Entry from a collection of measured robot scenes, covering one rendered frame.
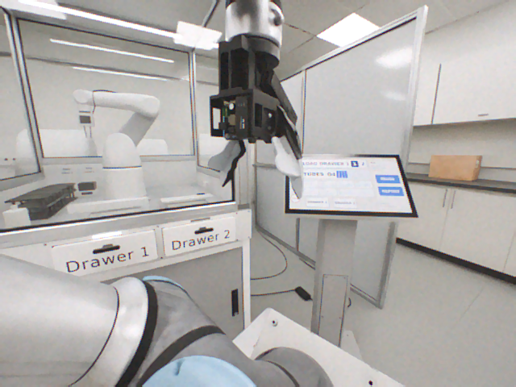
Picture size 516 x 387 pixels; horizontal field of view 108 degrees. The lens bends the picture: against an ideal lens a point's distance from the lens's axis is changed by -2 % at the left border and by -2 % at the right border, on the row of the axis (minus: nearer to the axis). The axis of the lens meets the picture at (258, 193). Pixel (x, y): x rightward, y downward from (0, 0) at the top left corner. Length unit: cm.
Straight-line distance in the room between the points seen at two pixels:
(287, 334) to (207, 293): 67
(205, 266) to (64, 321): 76
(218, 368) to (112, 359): 10
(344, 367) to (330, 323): 90
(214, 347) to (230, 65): 31
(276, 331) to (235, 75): 41
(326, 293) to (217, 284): 54
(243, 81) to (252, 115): 6
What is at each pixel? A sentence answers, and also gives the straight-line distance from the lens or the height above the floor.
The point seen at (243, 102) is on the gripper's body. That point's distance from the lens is 26.
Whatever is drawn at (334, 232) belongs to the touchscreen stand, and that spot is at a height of 84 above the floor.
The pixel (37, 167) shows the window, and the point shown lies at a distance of 85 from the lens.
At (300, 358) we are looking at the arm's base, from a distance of 37.
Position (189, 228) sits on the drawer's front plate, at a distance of 84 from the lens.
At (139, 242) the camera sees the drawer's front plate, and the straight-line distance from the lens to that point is 83.
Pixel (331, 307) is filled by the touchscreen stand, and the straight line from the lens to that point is 122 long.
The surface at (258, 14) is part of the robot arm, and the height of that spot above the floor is 137.
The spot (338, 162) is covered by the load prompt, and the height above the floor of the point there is 116.
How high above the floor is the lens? 121
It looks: 12 degrees down
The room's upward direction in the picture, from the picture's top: straight up
